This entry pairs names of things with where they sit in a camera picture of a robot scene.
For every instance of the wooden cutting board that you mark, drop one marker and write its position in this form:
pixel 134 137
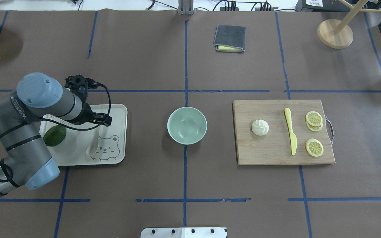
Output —
pixel 274 148

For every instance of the grey folded cloth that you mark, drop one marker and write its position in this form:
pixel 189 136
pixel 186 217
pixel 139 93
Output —
pixel 230 39

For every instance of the white steamed bun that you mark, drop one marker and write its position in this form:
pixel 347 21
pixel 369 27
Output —
pixel 260 127

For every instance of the green avocado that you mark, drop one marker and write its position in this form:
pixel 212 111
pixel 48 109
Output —
pixel 55 135

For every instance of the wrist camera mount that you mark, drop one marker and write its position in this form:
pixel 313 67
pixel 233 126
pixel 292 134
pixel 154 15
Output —
pixel 80 85

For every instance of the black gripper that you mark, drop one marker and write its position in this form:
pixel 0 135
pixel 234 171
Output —
pixel 87 113

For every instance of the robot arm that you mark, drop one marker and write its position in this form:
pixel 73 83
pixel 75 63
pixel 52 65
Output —
pixel 24 157

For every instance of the aluminium frame post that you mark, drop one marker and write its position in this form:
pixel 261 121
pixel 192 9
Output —
pixel 185 7

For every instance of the lemon slice stacked bottom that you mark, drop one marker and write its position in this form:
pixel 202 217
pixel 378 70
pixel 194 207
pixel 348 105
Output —
pixel 314 128

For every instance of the yellow plastic knife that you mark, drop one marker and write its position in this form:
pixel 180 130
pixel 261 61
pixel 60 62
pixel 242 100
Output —
pixel 292 135

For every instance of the lemon slice near handle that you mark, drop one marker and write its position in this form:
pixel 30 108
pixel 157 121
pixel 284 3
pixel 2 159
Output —
pixel 314 147

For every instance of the wooden mug tree stand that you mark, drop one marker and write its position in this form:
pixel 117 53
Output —
pixel 336 33

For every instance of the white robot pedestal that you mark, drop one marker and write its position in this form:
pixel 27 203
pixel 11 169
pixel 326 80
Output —
pixel 185 232

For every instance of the light green bowl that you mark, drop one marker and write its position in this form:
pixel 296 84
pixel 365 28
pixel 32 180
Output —
pixel 187 125

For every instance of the cream bear tray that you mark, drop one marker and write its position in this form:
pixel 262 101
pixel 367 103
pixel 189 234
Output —
pixel 112 144

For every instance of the translucent white spoon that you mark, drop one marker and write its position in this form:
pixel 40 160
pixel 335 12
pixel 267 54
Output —
pixel 94 143

